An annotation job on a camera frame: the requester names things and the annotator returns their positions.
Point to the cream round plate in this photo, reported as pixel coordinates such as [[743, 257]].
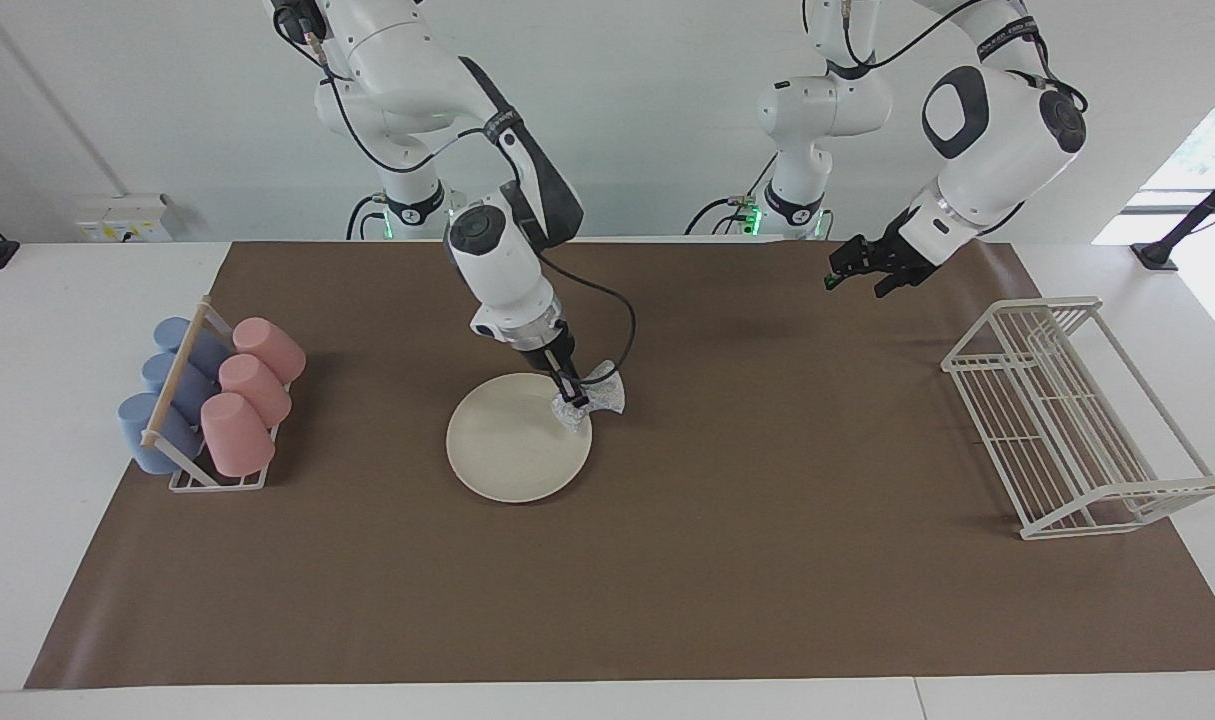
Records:
[[512, 445]]

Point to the brown table mat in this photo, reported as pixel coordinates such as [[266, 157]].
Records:
[[727, 580]]

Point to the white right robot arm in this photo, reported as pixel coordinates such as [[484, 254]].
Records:
[[502, 260]]

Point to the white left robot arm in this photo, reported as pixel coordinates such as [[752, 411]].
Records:
[[997, 150]]

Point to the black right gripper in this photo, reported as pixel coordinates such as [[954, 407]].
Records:
[[549, 350]]

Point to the white wall socket box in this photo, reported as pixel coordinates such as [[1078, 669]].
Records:
[[122, 220]]

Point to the blue plastic cup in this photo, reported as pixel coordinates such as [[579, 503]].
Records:
[[147, 435], [207, 348], [192, 385]]

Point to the pink plastic cup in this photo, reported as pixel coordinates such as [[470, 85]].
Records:
[[269, 348], [255, 390], [235, 436]]

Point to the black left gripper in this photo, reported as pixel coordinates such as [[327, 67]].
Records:
[[887, 255]]

